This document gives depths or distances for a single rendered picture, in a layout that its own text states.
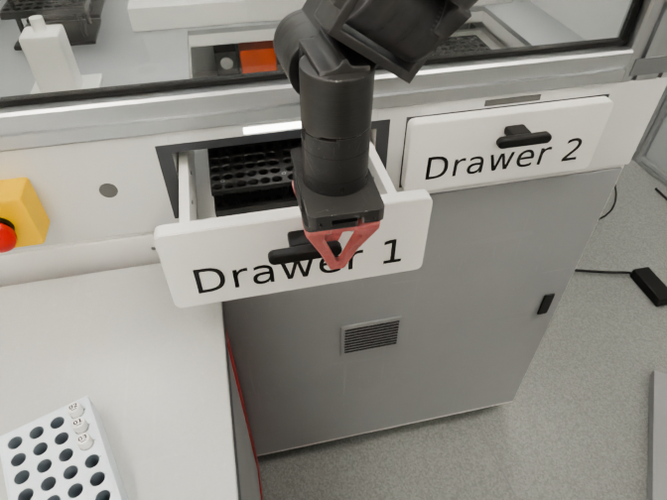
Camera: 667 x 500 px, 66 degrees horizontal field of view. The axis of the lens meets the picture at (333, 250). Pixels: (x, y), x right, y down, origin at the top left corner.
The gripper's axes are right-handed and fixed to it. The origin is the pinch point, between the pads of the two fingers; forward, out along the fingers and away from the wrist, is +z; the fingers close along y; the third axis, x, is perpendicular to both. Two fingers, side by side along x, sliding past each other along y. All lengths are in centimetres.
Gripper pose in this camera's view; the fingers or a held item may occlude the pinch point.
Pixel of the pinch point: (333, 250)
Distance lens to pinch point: 51.7
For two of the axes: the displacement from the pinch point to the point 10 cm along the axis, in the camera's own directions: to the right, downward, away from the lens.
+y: -2.1, -6.9, 6.9
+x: -9.8, 1.4, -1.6
